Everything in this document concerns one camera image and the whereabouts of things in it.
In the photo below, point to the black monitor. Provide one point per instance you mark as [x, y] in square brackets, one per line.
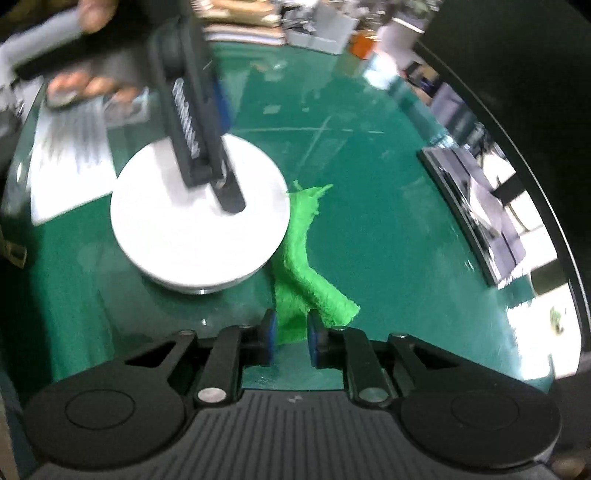
[531, 92]

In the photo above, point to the white paper sheet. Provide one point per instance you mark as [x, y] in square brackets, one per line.
[69, 170]

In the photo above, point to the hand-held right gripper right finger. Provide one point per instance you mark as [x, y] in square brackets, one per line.
[315, 345]

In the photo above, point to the orange cup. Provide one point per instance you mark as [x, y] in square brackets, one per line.
[363, 47]

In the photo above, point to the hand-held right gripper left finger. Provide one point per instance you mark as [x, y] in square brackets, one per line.
[272, 339]

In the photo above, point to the white round plate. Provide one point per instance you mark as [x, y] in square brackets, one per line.
[184, 240]

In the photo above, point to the person's left hand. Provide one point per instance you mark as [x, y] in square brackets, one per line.
[92, 90]

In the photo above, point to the green cloth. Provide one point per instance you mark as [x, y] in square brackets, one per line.
[300, 277]

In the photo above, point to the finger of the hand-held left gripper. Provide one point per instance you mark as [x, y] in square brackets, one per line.
[231, 184]

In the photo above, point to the grey monitor stand base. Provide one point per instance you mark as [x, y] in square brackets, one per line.
[480, 207]

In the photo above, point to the white box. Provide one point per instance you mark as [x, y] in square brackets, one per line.
[318, 39]

